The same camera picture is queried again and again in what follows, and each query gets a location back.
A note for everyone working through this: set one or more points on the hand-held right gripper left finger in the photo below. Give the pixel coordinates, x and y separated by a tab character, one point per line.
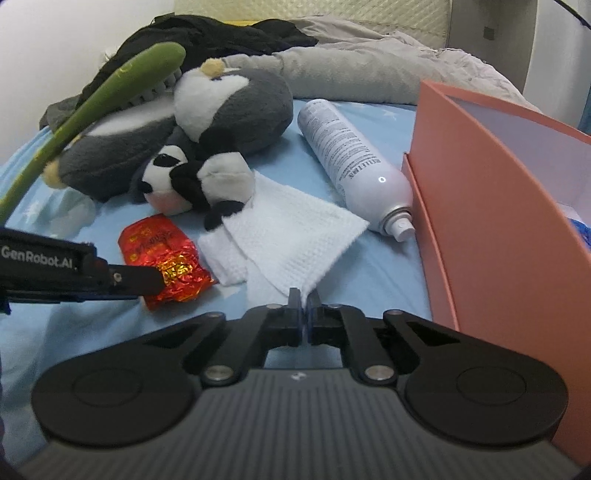
295	323

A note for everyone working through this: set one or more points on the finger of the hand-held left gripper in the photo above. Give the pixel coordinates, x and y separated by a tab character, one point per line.
138	280

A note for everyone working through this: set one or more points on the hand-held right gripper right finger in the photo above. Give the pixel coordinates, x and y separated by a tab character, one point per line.
317	325

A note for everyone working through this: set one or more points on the red foil packet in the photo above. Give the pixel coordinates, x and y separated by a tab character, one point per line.
152	240

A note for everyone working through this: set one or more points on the white tissue cloth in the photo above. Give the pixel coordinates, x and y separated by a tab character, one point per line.
295	230

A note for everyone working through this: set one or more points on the blue colourful snack packet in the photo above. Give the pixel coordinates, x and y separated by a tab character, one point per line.
582	233

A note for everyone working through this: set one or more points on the blue starred bed sheet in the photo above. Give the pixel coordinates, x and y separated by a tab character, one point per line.
383	272

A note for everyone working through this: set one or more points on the small panda plush toy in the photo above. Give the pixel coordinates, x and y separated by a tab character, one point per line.
217	177

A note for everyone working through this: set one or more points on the dark grey garment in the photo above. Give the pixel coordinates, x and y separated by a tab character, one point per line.
57	110

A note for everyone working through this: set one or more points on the white spray can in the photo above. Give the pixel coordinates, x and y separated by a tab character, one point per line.
341	152

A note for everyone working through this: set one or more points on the grey penguin plush toy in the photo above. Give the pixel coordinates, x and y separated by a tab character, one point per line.
249	110

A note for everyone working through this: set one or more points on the black clothes pile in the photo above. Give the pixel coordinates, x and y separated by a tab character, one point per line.
194	37

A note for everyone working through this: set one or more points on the grey duvet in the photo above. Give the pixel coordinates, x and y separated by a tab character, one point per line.
369	64

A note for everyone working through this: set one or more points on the quilted cream headboard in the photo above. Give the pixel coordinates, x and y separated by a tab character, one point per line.
346	14

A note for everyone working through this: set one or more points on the wall switch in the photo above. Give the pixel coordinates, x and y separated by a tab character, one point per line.
488	32

